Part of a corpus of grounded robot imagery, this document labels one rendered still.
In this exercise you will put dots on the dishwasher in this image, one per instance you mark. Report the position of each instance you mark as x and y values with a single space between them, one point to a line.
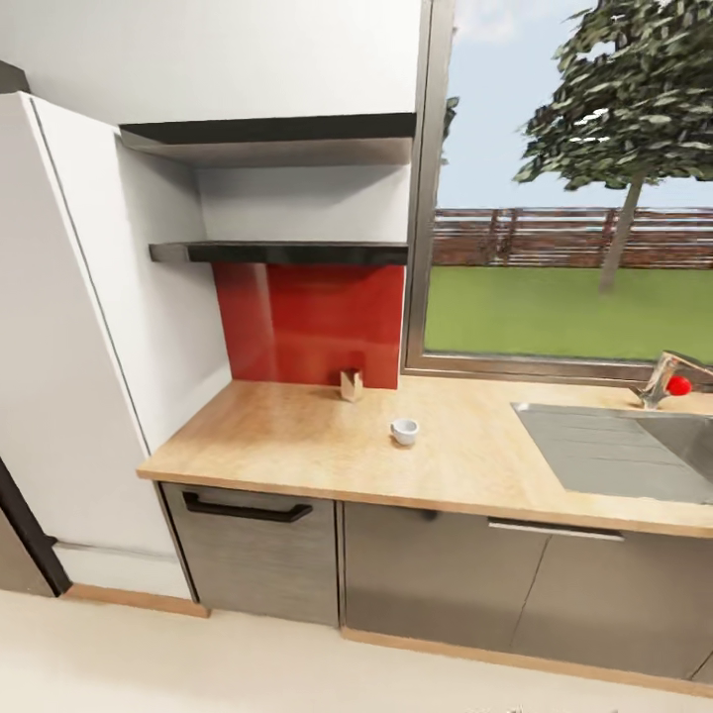
260 553

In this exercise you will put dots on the coffee cup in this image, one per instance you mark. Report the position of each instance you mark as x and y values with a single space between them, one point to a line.
405 430

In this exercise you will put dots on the water glass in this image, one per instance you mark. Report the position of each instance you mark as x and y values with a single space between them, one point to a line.
351 383

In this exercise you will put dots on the shelf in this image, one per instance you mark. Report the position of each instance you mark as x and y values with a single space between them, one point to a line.
323 252
277 142

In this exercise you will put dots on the fridge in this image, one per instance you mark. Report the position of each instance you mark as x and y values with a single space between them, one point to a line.
104 353

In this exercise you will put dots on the cabinet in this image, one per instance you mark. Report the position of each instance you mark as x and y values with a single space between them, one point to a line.
624 600
27 561

